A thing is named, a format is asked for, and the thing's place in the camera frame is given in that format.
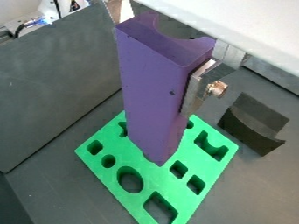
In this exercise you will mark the green shape sorter board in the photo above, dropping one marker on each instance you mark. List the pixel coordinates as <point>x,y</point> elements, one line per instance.
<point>178,184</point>

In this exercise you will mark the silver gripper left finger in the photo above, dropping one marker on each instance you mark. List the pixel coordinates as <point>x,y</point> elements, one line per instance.
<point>121,10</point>

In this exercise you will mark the grey raised platform panel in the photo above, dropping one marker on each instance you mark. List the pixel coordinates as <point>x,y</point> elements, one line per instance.
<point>58,73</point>

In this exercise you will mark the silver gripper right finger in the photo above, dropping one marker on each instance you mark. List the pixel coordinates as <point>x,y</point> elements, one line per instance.
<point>206,82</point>

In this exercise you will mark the white robot equipment background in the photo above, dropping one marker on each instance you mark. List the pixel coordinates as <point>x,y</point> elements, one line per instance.
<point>22,16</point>

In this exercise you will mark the black arch block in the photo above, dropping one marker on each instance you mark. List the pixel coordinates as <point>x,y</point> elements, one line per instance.
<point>254,124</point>

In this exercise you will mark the purple arch block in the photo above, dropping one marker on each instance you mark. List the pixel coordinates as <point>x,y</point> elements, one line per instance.
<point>156,64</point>

